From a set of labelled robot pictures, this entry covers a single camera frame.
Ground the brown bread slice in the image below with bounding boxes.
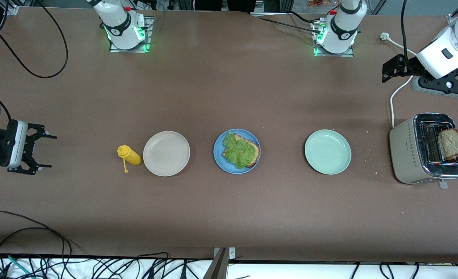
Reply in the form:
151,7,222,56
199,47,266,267
438,128,458,160
222,134,261,168

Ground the yellow mustard squeeze bottle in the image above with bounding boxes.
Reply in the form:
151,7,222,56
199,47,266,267
117,145,142,174

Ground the green lettuce leaf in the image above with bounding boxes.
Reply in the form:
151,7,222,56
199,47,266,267
223,132,257,169

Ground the mint green plate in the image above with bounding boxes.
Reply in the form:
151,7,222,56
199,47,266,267
304,129,352,175

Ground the beige plate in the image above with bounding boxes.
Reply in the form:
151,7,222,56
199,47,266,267
143,131,191,177

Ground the blue plate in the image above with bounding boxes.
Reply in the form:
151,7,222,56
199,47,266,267
213,128,261,174

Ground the beige and chrome toaster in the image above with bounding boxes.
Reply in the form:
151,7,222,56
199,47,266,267
389,112,458,189

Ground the white toaster power cable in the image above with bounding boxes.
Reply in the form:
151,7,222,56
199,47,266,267
380,32,415,128

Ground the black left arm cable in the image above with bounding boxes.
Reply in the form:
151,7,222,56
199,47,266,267
401,0,411,59

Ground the long black looped cable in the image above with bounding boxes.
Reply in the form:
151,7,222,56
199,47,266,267
0,211,72,268

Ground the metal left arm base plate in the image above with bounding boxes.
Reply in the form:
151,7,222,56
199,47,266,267
313,21,355,58

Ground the teal cable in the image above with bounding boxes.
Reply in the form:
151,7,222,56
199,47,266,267
0,252,32,277

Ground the black cable to arm base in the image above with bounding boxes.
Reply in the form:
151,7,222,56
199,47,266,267
252,11,322,34

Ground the aluminium frame corner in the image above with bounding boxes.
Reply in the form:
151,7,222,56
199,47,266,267
0,0,20,16

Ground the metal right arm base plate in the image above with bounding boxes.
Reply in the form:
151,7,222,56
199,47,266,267
109,15,153,53

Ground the aluminium table edge bracket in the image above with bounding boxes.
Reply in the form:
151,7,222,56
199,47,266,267
204,247,237,279

